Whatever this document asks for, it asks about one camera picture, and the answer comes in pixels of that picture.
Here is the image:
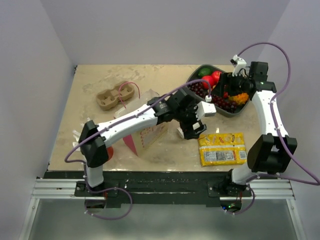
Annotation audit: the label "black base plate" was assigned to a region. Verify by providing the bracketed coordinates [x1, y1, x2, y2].
[43, 171, 258, 208]

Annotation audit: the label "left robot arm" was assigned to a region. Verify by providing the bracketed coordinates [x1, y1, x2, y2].
[78, 87, 216, 196]

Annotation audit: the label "toy pineapple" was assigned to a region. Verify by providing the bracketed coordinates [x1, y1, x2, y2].
[228, 92, 250, 105]

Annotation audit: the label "green lime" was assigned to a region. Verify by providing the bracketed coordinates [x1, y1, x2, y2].
[198, 68, 212, 78]

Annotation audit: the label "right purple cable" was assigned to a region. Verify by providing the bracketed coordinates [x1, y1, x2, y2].
[224, 42, 320, 216]

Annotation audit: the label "grey fruit tray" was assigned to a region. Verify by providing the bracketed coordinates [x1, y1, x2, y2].
[187, 64, 249, 118]

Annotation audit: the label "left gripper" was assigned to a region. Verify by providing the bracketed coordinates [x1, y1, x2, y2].
[174, 99, 207, 139]

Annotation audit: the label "dark red grapes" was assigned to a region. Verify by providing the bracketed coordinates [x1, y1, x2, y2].
[188, 82, 237, 113]

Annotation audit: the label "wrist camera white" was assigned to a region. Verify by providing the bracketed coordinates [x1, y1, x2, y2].
[230, 54, 247, 77]
[196, 95, 217, 120]

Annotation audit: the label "cardboard cup carrier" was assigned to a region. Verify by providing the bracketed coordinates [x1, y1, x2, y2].
[95, 81, 135, 111]

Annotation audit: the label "red straw holder cup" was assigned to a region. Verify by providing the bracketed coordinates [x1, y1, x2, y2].
[106, 146, 114, 160]

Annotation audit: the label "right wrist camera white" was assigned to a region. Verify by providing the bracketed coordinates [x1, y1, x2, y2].
[230, 54, 247, 77]

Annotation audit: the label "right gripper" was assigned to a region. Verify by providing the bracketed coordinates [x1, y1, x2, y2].
[211, 71, 252, 98]

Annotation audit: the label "brown paper bag pink handles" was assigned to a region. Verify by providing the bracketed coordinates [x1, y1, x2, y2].
[113, 81, 168, 157]

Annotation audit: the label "white wrapped straws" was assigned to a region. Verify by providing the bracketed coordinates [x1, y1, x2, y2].
[72, 130, 81, 147]

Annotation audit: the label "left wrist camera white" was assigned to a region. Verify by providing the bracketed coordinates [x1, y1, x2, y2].
[196, 95, 217, 120]

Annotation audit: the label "yellow snack bag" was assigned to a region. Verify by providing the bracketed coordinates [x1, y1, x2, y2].
[198, 132, 247, 167]

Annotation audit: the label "red apple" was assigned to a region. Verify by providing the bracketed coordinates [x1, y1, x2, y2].
[211, 70, 222, 82]
[201, 75, 215, 90]

